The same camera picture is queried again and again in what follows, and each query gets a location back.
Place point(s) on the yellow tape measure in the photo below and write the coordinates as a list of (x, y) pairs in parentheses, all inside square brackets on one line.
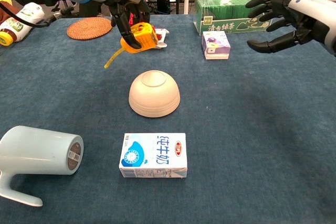
[(143, 37)]

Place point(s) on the white blue milk carton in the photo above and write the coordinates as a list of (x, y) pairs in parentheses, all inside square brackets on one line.
[(152, 153)]

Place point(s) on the round woven rattan coaster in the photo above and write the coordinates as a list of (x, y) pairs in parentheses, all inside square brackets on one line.
[(89, 28)]

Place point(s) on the white squeeze bottle yellow cap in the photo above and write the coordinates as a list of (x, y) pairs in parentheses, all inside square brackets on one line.
[(21, 28)]

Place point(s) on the blue table cloth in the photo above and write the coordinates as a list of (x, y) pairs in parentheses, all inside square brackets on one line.
[(262, 129)]

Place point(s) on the beige ceramic bowl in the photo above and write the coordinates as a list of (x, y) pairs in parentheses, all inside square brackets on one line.
[(154, 95)]

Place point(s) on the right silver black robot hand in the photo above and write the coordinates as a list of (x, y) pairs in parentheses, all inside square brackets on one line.
[(315, 16)]

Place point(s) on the small purple white box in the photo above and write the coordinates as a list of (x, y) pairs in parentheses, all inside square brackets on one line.
[(215, 44)]

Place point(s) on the clear box of green tea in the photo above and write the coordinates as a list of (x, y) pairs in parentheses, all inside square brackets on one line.
[(231, 11)]

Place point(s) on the white snack packet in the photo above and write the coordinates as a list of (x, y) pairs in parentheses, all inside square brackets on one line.
[(163, 33)]

